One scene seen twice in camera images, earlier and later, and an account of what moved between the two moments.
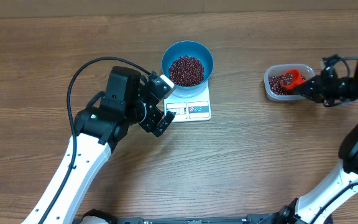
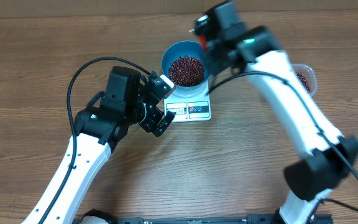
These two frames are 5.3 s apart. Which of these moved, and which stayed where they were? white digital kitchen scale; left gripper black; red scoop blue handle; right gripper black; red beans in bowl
Moved: red scoop blue handle; right gripper black
Stayed: red beans in bowl; white digital kitchen scale; left gripper black
